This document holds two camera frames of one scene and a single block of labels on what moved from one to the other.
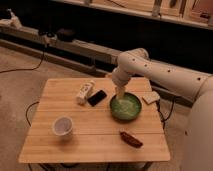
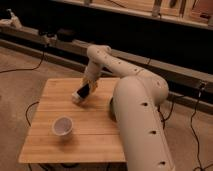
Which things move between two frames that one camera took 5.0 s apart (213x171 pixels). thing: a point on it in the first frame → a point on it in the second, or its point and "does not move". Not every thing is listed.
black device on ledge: [65, 35] does not move
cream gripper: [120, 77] → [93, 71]
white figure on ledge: [13, 20] does not move
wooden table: [95, 120] does not move
